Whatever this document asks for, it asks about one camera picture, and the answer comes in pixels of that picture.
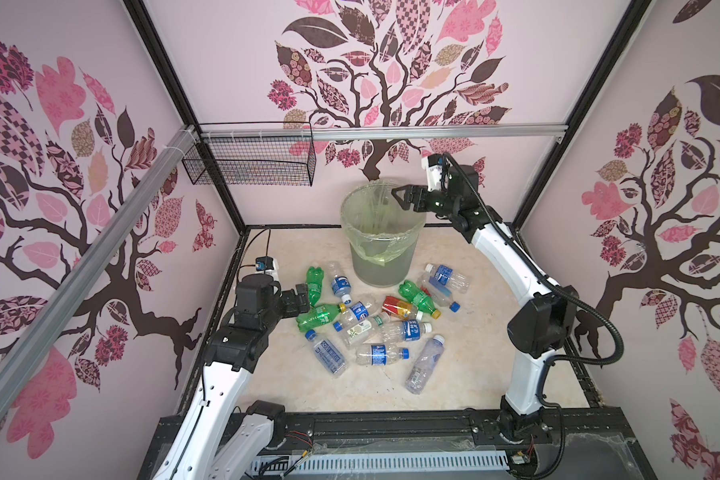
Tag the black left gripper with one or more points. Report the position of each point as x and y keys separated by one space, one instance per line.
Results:
x=289 y=296

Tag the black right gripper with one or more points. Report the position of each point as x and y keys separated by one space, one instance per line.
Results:
x=419 y=191

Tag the green bottle yellow cap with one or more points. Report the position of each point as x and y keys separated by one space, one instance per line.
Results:
x=318 y=316
x=410 y=292

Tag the green bottle upright-lying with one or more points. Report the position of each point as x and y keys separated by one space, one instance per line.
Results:
x=314 y=283

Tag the soda water bottle blue cap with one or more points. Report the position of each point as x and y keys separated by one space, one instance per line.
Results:
x=329 y=356

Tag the tall clear bottle white cap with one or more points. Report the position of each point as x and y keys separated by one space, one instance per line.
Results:
x=425 y=364

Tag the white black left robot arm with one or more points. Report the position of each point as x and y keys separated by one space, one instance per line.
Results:
x=197 y=451

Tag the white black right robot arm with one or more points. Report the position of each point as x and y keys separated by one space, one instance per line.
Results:
x=546 y=312

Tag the green plastic bin liner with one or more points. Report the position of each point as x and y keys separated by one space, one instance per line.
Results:
x=377 y=228

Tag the grey mesh waste bin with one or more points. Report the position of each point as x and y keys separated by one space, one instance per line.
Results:
x=389 y=275

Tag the clear bottle blue label back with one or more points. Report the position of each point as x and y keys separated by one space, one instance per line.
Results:
x=339 y=282

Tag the clear bottle flower label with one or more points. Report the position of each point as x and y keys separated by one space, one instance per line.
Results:
x=353 y=332

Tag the clear bottle blue label front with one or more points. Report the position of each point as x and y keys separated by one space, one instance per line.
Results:
x=380 y=354

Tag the red gold label bottle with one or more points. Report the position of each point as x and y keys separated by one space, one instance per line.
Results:
x=401 y=309

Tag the clear bottle blue label white cap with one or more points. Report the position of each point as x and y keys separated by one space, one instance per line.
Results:
x=404 y=331

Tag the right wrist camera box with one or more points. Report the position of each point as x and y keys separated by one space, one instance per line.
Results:
x=433 y=166

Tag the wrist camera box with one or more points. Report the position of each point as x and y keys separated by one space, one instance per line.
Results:
x=433 y=166
x=267 y=265

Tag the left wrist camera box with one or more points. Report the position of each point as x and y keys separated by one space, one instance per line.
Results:
x=267 y=265

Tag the black wire wall basket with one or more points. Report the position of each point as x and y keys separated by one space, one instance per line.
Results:
x=262 y=153

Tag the aluminium rail back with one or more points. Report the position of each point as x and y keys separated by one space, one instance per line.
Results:
x=390 y=132

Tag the aluminium rail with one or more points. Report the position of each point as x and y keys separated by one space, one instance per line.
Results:
x=32 y=346
x=390 y=132

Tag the white slotted cable duct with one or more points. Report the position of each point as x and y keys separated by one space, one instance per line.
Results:
x=373 y=463

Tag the black base frame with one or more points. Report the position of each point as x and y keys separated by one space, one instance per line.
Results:
x=572 y=443

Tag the aluminium rail left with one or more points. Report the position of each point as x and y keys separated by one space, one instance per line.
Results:
x=32 y=346

